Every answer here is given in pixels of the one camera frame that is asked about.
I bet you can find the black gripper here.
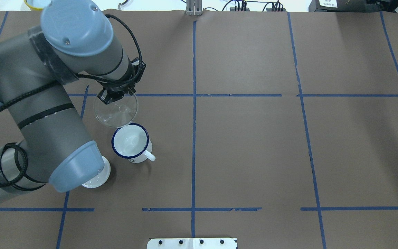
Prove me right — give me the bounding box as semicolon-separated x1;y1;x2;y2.
97;58;146;105

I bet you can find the clear plastic funnel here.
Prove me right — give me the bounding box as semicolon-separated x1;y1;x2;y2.
93;94;139;128

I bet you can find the white mug lid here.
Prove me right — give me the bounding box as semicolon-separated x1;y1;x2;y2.
82;156;112;189

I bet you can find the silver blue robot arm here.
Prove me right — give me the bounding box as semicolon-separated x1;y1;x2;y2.
0;0;145;203

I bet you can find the white enamel mug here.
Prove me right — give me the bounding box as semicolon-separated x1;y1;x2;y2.
111;123;156;164

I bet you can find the yellow rimmed blue bowl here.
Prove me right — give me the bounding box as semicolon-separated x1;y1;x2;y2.
23;0;52;11

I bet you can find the aluminium frame post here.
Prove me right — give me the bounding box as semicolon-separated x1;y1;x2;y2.
184;0;203;16

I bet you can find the white pillar mount base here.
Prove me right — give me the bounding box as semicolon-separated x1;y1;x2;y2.
146;237;238;249

